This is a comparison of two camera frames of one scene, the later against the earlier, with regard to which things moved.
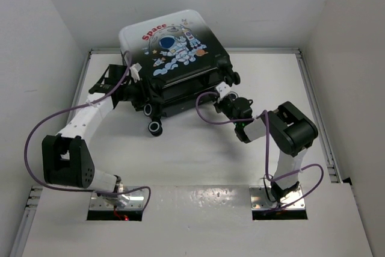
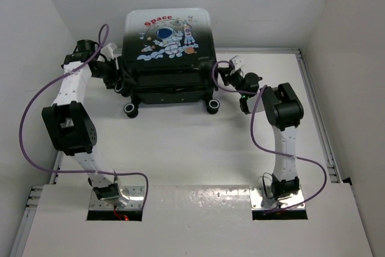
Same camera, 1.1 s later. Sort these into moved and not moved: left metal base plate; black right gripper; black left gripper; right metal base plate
Moved: black left gripper; black right gripper
Not moved: right metal base plate; left metal base plate
